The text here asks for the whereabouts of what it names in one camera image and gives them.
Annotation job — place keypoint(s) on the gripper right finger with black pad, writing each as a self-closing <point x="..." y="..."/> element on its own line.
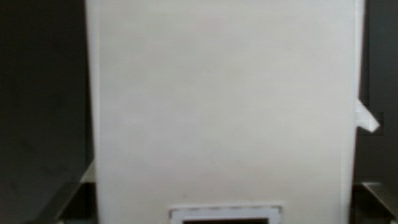
<point x="373" y="204"/>

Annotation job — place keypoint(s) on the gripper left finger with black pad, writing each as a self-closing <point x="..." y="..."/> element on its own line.
<point x="71" y="207"/>

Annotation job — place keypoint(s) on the white cabinet body box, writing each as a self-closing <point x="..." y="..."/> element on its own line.
<point x="364" y="119"/>

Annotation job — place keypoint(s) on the small white tagged cube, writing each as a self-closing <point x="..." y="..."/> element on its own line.
<point x="224" y="80"/>

